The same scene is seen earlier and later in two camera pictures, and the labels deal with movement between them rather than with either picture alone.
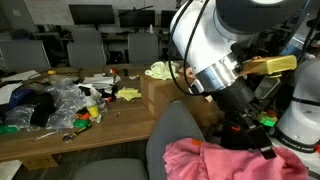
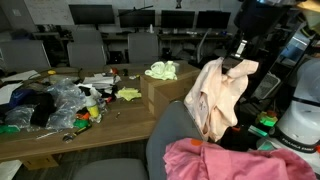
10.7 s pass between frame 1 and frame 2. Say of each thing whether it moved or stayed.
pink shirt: stayed
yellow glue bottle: stayed
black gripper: moved
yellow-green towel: stayed
